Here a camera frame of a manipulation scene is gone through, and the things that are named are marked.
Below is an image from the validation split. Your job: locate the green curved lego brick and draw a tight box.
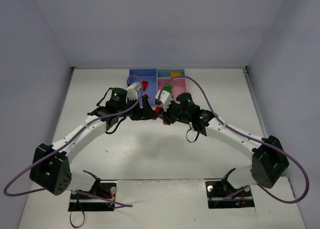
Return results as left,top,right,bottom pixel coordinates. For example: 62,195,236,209
164,85,173,94

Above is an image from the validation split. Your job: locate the red lego brick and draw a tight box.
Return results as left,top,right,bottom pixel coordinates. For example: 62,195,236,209
142,80,148,91

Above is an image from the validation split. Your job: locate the yellow lego brick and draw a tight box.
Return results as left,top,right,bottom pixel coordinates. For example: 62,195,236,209
170,72,183,78

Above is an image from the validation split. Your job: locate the red yellow green lego assembly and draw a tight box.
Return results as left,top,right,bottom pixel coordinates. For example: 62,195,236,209
153,106,168,125

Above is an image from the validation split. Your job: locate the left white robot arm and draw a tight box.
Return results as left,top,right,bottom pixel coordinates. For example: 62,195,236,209
29,87,157,196

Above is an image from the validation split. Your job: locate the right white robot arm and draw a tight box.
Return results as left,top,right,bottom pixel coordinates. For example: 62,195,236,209
155,91,289,194

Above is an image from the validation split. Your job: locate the pink container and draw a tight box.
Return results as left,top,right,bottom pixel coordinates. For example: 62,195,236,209
157,78,188,101

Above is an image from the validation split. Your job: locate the large blue container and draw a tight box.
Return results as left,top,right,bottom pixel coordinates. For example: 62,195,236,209
136,73,158,108

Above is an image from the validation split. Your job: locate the teal container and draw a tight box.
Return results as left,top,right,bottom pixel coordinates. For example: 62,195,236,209
157,68,185,78

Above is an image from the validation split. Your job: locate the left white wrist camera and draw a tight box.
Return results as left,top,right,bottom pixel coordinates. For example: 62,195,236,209
125,82,142,101

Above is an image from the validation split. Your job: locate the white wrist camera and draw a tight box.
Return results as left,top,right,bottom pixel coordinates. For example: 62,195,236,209
125,82,142,101
155,90,172,112

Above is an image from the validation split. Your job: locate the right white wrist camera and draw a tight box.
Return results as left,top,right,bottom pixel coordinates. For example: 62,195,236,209
155,90,172,112

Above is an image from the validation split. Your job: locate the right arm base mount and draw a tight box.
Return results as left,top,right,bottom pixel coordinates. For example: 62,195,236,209
205,180,255,210

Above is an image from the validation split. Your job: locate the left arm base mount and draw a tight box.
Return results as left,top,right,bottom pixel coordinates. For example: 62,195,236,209
68,180,118,212

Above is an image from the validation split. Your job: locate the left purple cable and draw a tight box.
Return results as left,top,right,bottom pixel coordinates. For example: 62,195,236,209
3,74,145,210

